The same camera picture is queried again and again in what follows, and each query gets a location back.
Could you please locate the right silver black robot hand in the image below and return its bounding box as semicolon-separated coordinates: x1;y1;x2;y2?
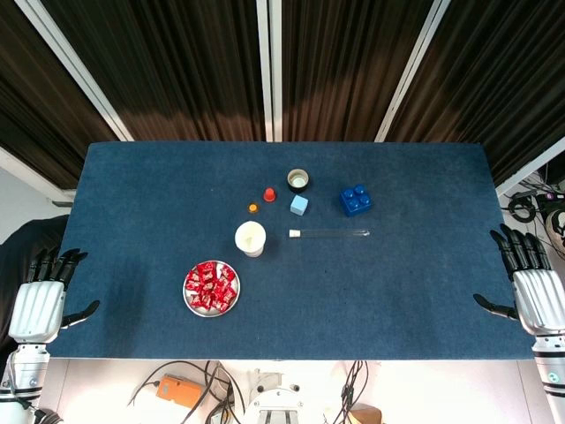
472;223;565;339

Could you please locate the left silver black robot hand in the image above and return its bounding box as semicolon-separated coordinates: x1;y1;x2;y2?
7;247;102;345

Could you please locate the round steel plate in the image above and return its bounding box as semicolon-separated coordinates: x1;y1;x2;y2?
182;259;242;319

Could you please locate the white paper cup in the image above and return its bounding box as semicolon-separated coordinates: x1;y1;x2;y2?
234;221;268;259

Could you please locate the white black round device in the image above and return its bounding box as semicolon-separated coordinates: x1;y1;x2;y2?
545;209;565;257

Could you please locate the blue felt table cover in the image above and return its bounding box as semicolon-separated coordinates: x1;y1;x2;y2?
46;140;538;361

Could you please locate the orange box device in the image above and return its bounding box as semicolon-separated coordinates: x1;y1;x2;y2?
157;374;207;410

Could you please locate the brown cardboard box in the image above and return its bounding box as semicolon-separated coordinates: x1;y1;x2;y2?
348;404;383;424

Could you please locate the blue building block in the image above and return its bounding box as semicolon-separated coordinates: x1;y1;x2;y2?
338;183;373;218

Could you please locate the dark brown curtain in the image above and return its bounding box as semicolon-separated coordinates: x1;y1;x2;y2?
383;0;565;186
282;0;438;142
0;0;129;191
41;0;266;142

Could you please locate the glass test tube white stopper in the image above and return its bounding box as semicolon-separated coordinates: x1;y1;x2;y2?
289;228;371;240

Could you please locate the white robot torso base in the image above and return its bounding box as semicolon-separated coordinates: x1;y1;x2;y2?
242;382;305;424

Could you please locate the black roll beige inside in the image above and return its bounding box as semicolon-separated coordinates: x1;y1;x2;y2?
286;169;312;194

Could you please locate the coiled black cable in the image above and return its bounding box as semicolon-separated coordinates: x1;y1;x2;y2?
506;193;538;222

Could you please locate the white frame post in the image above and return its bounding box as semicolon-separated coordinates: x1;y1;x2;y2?
256;0;275;142
373;0;452;143
0;144;76;203
268;0;284;142
494;135;565;199
14;0;135;142

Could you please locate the black cable bundle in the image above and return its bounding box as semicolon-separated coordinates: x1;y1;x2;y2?
127;360;248;424
330;360;370;424

